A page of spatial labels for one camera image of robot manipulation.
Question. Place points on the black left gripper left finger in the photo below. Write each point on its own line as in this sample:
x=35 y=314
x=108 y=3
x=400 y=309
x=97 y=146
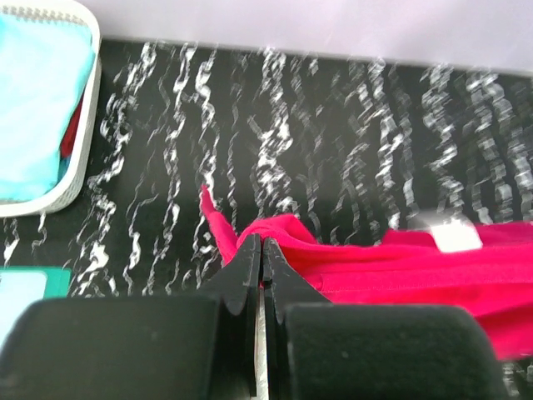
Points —
x=196 y=345

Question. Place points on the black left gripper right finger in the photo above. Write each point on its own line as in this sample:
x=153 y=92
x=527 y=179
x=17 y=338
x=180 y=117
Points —
x=317 y=349

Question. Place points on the pink t shirt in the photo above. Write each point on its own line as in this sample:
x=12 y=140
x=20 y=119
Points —
x=492 y=283

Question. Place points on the green cutting mat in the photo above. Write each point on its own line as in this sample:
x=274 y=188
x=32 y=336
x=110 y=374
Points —
x=58 y=282

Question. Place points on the light blue clipboard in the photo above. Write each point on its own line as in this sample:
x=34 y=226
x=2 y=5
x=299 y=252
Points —
x=19 y=289

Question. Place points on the white laundry basket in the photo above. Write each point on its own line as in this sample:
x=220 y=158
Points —
x=68 y=188

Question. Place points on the red t shirt in basket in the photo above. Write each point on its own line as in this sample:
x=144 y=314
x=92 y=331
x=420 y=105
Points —
x=70 y=134

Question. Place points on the turquoise t shirt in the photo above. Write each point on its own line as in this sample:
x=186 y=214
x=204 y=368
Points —
x=44 y=70

